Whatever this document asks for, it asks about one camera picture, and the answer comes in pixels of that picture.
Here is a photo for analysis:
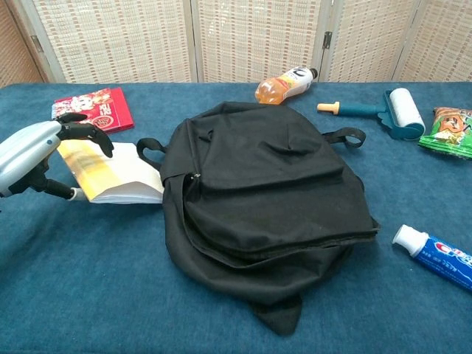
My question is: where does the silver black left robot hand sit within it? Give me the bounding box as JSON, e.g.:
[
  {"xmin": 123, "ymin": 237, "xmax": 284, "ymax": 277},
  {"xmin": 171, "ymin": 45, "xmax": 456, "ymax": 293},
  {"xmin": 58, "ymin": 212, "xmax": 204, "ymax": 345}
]
[{"xmin": 0, "ymin": 112, "xmax": 114, "ymax": 202}]

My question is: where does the yellow white notebook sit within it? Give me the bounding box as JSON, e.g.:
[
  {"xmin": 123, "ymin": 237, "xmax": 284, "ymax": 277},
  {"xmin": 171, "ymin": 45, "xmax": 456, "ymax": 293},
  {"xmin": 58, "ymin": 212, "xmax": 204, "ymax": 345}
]
[{"xmin": 57, "ymin": 141, "xmax": 166, "ymax": 205}]

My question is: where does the black fabric backpack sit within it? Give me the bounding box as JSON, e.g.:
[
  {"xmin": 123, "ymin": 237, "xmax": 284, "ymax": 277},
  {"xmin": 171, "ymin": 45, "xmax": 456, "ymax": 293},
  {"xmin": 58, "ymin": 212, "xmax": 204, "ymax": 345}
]
[{"xmin": 136, "ymin": 101, "xmax": 381, "ymax": 336}]

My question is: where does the red spiral notebook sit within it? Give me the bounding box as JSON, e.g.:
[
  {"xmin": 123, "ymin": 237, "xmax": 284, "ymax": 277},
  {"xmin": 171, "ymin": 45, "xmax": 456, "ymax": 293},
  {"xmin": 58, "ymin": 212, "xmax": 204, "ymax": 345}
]
[{"xmin": 51, "ymin": 87, "xmax": 136, "ymax": 134}]

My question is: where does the woven folding screen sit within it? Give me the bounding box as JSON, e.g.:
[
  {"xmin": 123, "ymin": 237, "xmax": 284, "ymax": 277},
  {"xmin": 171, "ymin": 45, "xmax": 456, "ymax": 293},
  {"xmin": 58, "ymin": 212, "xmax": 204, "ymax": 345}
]
[{"xmin": 0, "ymin": 0, "xmax": 472, "ymax": 89}]

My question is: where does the orange drink plastic bottle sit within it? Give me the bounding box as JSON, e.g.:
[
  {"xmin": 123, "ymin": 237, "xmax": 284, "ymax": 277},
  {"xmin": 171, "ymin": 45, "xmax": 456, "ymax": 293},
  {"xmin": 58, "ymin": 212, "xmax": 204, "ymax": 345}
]
[{"xmin": 254, "ymin": 66, "xmax": 319, "ymax": 107}]

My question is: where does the teal lint roller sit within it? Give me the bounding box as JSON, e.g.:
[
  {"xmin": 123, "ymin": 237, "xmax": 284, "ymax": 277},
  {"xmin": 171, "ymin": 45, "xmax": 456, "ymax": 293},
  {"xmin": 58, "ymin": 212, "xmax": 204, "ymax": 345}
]
[{"xmin": 316, "ymin": 88, "xmax": 426, "ymax": 142}]

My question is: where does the green snack bag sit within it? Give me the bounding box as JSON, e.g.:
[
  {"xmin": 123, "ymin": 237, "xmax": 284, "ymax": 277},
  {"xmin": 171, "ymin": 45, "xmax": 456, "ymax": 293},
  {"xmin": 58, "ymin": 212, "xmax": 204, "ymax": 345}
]
[{"xmin": 417, "ymin": 106, "xmax": 472, "ymax": 161}]

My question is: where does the blue toothpaste tube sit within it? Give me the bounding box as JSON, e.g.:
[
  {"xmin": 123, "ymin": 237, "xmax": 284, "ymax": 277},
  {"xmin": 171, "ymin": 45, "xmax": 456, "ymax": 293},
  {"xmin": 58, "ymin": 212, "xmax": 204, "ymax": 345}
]
[{"xmin": 392, "ymin": 223, "xmax": 472, "ymax": 293}]

